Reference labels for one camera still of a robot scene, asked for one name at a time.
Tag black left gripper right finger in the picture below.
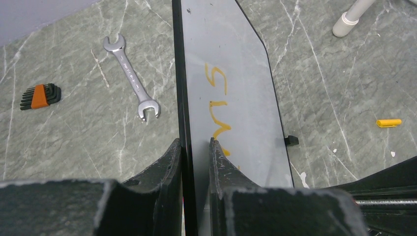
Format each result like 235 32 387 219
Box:
209 139 368 236

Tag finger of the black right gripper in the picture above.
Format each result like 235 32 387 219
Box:
328 157 417 196
359 205 417 236

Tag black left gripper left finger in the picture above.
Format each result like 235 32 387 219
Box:
0 139 182 236

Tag yellow marker cap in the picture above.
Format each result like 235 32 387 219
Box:
376 119 402 128

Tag white whiteboard black frame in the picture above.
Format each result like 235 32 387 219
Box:
172 0 294 236

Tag orange hex key set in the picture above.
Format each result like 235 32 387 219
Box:
20 83 61 111

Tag silver open-end wrench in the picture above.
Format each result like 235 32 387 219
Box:
103 33 161 121

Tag white PVC pipe frame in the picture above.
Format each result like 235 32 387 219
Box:
332 0 375 37

